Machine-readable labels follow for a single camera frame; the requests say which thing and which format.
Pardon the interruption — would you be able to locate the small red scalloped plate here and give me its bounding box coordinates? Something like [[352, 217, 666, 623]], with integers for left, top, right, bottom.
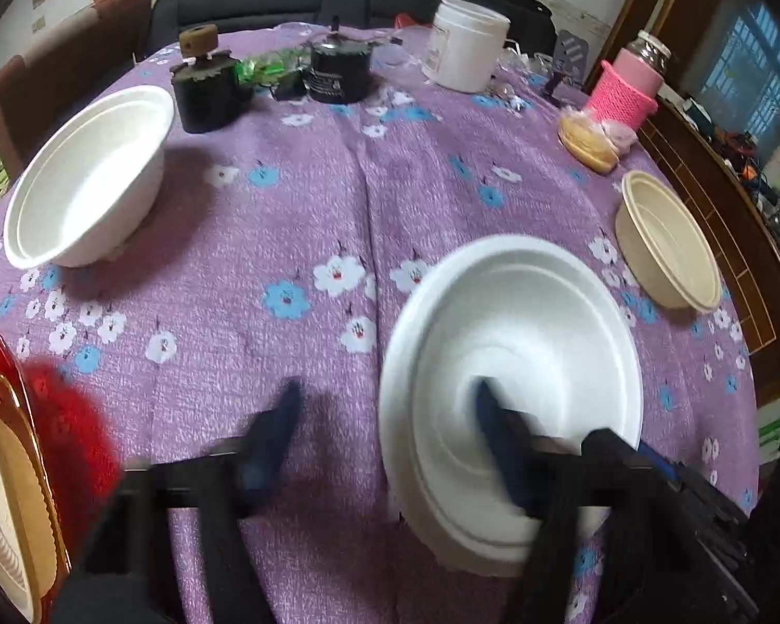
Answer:
[[0, 375, 71, 622]]

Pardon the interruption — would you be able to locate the cream plastic bowl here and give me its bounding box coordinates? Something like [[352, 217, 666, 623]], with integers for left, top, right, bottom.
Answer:
[[614, 171, 721, 314], [0, 419, 59, 622]]

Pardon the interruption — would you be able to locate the large red scalloped plate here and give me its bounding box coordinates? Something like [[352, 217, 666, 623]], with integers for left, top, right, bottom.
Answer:
[[0, 335, 122, 558]]

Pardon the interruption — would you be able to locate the white plastic jar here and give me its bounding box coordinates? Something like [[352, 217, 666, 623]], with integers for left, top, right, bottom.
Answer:
[[422, 0, 511, 95]]

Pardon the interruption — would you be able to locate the red plastic bag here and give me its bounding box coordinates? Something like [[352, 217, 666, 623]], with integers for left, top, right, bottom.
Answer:
[[394, 13, 421, 30]]

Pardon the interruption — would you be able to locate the black jar with label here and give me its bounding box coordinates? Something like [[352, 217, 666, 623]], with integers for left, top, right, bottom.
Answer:
[[303, 16, 374, 106]]

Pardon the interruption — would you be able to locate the green candy wrapper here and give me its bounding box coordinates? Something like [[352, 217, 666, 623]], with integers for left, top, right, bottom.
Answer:
[[233, 47, 311, 87]]

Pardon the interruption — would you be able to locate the black pot with cork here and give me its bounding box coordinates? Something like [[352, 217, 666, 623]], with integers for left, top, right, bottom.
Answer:
[[170, 24, 241, 134]]

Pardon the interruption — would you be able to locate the grey phone stand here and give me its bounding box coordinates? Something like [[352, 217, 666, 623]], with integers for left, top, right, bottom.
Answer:
[[551, 30, 589, 87]]

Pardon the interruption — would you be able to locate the bagged pastry snack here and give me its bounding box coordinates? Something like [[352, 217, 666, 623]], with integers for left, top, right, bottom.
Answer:
[[558, 107, 638, 175]]

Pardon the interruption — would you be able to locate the pink knit-sleeved thermos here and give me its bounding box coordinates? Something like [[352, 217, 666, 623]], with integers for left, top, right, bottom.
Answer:
[[584, 30, 671, 131]]

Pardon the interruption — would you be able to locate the brown armchair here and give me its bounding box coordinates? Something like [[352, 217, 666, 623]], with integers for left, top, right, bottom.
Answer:
[[0, 0, 152, 179]]

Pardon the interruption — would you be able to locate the wooden sideboard cabinet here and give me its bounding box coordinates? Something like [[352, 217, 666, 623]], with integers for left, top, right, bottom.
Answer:
[[599, 0, 780, 406]]

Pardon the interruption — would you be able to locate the white foam bowl large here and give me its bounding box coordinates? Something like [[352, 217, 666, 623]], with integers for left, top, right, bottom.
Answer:
[[378, 235, 642, 578]]

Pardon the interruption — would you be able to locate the purple floral tablecloth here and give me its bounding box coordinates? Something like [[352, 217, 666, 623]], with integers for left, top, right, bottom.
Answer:
[[0, 30, 758, 622]]

